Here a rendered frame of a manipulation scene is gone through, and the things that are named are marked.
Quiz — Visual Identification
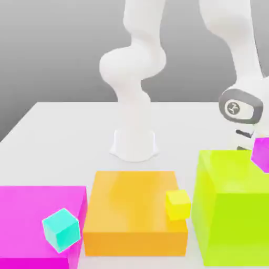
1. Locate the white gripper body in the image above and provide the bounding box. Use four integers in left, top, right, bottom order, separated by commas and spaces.
232, 124, 269, 151

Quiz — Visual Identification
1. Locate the small magenta cube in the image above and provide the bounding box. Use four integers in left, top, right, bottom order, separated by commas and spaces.
251, 137, 269, 173

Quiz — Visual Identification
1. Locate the small yellow cube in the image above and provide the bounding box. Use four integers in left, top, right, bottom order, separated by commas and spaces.
165, 189, 192, 221

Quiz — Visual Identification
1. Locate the small cyan cube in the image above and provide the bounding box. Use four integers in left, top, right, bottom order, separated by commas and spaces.
42, 208, 81, 254

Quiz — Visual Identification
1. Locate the large lime green box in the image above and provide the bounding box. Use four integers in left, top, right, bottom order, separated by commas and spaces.
191, 149, 269, 267

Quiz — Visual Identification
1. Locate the large orange box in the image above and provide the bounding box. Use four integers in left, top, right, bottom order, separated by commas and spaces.
82, 171, 189, 257

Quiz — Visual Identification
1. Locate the large magenta box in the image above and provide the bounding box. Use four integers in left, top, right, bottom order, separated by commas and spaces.
0, 185, 88, 269

